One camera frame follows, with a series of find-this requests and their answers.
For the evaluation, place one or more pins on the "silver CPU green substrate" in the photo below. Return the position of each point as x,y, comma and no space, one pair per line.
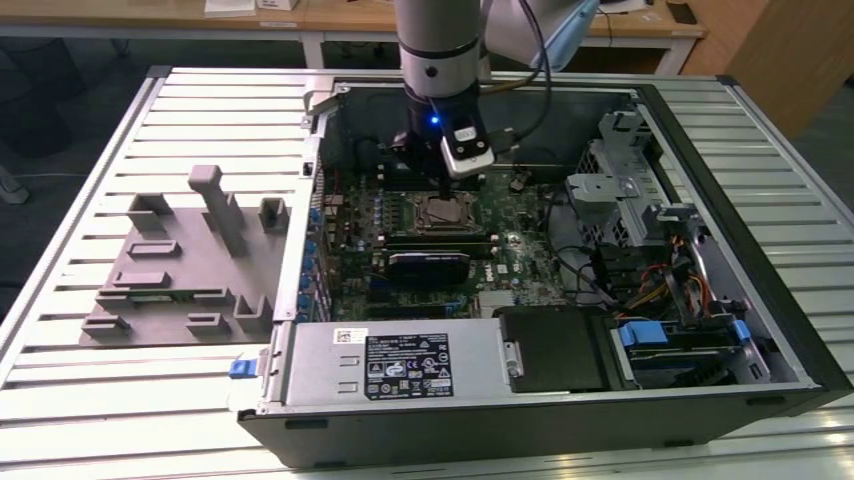
450,213

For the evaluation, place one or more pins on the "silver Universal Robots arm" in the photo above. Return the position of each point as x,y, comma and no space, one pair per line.
437,50

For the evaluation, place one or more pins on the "CPU socket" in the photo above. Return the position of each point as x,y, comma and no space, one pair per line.
417,228

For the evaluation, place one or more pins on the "black graphics card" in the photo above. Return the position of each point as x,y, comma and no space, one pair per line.
427,270

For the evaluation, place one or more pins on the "green motherboard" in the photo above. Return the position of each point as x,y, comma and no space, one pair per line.
534,250

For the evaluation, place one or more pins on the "grey metal drive cage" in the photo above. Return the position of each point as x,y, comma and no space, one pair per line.
601,200

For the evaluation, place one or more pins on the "silver chipset heatsink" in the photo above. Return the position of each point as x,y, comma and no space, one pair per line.
500,300

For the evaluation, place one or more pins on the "black expansion slot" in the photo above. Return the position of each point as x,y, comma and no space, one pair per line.
407,313

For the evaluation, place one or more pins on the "small white box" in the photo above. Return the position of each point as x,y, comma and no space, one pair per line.
277,4

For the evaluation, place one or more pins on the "white paper sheet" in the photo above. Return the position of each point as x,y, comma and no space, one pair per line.
230,5

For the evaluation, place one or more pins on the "grey parts rack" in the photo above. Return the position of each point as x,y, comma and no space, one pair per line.
194,280

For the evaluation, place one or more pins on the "black plastic shroud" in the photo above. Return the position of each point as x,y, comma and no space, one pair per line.
561,350

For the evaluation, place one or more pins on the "grey power supply unit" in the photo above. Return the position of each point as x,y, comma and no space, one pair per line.
321,360

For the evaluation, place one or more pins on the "black phone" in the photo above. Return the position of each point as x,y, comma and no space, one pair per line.
684,12

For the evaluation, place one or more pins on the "blue disk carrier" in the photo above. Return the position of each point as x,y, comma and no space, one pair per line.
641,334

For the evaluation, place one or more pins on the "green RAM stick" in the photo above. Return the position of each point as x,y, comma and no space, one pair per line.
163,297

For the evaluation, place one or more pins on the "blue case latch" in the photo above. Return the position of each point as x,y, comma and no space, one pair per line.
242,367

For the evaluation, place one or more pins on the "wooden cabinet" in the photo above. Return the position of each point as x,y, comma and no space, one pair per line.
801,50

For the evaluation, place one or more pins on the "black open PC case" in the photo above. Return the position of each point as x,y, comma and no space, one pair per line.
467,440

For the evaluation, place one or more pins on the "white stand foot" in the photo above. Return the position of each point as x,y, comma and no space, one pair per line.
14,185

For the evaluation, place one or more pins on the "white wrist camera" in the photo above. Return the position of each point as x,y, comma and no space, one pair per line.
467,150

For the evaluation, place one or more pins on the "wooden desk white frame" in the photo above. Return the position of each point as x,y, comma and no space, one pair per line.
134,20
654,27

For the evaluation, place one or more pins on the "silver metal bracket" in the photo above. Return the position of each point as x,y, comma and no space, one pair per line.
514,360

